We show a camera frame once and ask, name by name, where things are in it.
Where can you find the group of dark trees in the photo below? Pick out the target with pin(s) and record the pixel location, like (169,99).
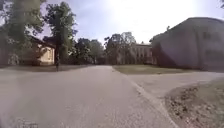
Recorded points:
(90,50)

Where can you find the brick building with many windows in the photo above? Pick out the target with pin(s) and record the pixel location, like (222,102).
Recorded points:
(142,53)

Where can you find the grass lawn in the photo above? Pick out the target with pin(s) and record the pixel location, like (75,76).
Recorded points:
(146,69)

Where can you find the grey asphalt road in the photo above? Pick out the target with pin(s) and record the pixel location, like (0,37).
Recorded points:
(83,100)

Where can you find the pale side path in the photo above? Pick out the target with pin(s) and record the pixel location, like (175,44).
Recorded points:
(166,81)

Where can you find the tall slender tree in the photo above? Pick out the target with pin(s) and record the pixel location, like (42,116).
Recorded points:
(61,30)

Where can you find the yellow building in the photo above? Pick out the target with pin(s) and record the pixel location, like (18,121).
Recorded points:
(46,53)

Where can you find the dry grass strip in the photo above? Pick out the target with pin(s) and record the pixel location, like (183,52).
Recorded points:
(43,68)

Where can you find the dark building with pitched roof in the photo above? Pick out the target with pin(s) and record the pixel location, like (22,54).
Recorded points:
(193,43)

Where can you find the bare earth patch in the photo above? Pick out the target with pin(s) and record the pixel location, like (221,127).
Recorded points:
(200,106)

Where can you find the group of tall trees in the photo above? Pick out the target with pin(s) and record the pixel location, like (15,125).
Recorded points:
(20,26)

